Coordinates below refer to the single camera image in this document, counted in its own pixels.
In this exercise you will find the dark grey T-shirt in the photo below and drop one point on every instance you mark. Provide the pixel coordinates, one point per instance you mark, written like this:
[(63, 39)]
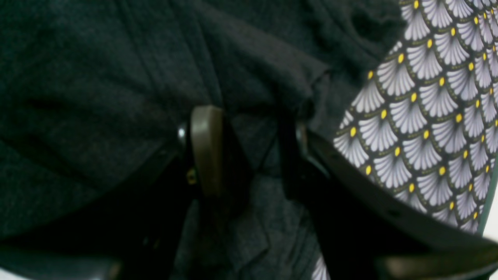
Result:
[(91, 89)]

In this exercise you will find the fan-patterned tablecloth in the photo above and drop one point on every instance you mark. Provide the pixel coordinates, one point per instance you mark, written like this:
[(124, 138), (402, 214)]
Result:
[(424, 125)]

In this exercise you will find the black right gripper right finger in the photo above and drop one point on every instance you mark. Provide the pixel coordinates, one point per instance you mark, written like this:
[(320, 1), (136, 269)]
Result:
[(364, 233)]

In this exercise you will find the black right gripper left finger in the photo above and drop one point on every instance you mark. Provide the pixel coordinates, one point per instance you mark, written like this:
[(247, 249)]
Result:
[(133, 231)]

